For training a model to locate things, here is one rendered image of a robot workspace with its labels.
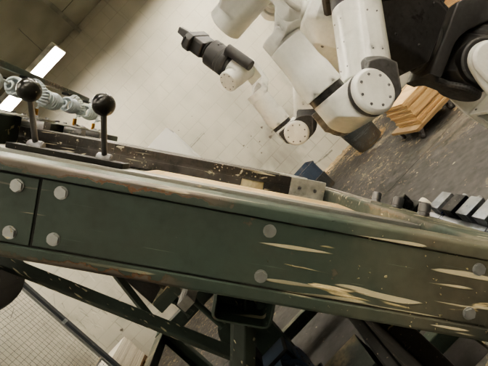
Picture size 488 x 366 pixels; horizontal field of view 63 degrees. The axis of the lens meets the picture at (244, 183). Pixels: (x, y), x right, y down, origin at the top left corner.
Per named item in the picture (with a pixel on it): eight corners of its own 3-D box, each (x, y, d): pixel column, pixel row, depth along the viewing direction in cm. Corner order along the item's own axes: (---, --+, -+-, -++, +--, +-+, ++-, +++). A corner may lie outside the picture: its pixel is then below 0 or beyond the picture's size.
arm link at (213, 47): (209, 25, 132) (236, 45, 130) (198, 51, 138) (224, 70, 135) (186, 26, 122) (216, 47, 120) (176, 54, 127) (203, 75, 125)
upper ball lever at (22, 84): (41, 159, 68) (33, 85, 61) (19, 155, 68) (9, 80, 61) (52, 149, 72) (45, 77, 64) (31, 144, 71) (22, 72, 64)
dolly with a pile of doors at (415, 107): (463, 99, 378) (434, 69, 375) (425, 139, 378) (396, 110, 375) (430, 108, 439) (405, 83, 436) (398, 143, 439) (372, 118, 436)
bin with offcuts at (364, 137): (391, 127, 512) (356, 91, 507) (364, 156, 512) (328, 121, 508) (376, 130, 563) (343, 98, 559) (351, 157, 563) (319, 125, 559)
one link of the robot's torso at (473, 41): (482, 55, 106) (441, 39, 105) (519, 41, 92) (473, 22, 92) (464, 102, 106) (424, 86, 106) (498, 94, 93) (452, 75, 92)
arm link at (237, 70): (226, 63, 133) (253, 82, 131) (205, 78, 128) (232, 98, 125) (233, 35, 124) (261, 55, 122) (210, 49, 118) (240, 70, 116)
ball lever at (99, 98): (111, 172, 69) (111, 99, 62) (89, 168, 69) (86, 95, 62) (118, 161, 72) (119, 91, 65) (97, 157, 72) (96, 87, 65)
